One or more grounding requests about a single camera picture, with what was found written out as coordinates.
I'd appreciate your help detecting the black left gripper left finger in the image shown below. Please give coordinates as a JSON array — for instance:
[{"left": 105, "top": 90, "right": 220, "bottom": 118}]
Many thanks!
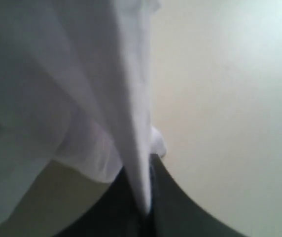
[{"left": 54, "top": 165, "right": 146, "bottom": 237}]

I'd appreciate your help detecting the white t-shirt with red lettering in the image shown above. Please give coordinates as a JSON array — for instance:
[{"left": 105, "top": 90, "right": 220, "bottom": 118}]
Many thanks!
[{"left": 0, "top": 0, "right": 168, "bottom": 214}]

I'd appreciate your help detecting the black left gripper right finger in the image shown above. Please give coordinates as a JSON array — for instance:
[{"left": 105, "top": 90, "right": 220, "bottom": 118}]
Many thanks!
[{"left": 150, "top": 154, "right": 244, "bottom": 237}]

